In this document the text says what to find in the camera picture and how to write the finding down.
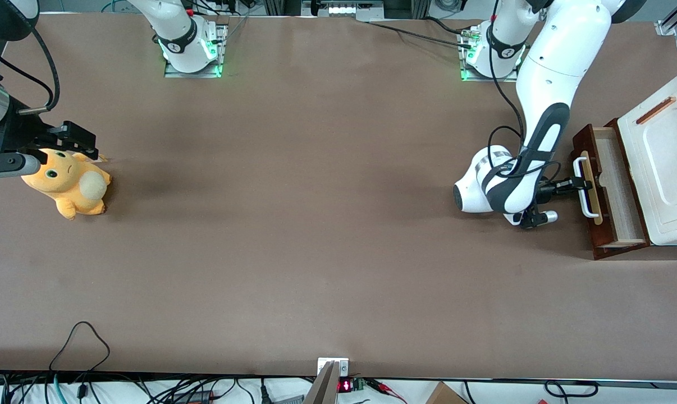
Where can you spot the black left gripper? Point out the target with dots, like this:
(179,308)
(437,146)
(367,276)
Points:
(549,189)

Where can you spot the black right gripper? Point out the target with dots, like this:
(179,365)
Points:
(23,133)

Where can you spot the dark wood drawer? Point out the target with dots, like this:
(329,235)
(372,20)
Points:
(619,185)

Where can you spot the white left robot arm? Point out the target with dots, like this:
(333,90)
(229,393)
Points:
(557,50)

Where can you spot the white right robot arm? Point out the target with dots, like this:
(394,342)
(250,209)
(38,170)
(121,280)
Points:
(175,33)

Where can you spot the orange plush toy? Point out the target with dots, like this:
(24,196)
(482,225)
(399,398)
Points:
(72,185)

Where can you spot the white cabinet body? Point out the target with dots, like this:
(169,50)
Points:
(669,168)

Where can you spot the brown wooden strip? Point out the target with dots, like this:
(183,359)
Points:
(658,109)

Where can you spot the brown cardboard box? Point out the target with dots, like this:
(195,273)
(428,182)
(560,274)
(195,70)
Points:
(445,395)

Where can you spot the black power adapter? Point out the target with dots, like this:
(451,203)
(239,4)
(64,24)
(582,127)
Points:
(192,397)

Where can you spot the red alligator clip lead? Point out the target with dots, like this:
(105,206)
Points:
(386,388)

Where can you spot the white power strip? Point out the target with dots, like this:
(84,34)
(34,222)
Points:
(347,9)

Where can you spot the red digit display module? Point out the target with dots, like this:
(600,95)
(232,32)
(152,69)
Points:
(346,385)

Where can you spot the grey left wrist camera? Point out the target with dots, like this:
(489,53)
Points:
(549,216)

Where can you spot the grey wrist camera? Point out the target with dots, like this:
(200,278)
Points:
(7,164)
(549,216)

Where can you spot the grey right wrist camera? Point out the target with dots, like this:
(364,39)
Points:
(7,164)

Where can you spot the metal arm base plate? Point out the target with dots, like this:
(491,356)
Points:
(487,79)
(192,74)

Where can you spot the aluminium frame profile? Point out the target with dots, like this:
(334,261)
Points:
(667,28)

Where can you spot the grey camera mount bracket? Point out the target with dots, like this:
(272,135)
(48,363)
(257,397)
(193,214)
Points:
(324,387)

